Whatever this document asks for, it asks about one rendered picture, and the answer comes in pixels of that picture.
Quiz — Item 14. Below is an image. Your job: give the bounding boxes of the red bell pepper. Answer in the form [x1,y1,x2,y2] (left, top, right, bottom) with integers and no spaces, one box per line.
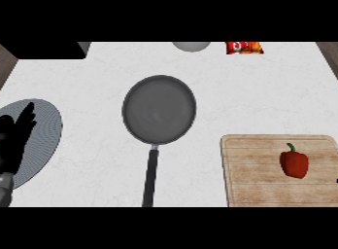
[277,142,310,180]

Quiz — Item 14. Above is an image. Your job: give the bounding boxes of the black appliance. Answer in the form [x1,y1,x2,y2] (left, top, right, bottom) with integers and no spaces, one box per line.
[0,41,92,60]

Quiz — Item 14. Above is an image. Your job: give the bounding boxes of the grey frying pan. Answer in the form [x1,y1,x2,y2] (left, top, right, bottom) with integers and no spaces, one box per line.
[121,74,196,208]

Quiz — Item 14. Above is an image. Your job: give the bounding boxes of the red orange snack bag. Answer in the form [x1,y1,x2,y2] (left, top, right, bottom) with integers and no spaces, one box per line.
[224,41,264,55]

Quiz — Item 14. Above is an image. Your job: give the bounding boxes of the wooden cutting board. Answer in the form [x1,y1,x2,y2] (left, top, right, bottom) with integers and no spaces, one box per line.
[218,133,338,208]

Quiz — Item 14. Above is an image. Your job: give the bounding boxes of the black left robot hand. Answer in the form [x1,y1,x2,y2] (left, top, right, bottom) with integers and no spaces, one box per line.
[0,101,37,183]

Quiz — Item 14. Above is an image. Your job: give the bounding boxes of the grey round bowl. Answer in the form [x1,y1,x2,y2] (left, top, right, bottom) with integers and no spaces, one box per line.
[170,41,211,53]

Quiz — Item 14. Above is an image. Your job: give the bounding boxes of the grey round placemat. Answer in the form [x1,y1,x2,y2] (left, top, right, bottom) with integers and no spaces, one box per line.
[0,98,64,191]

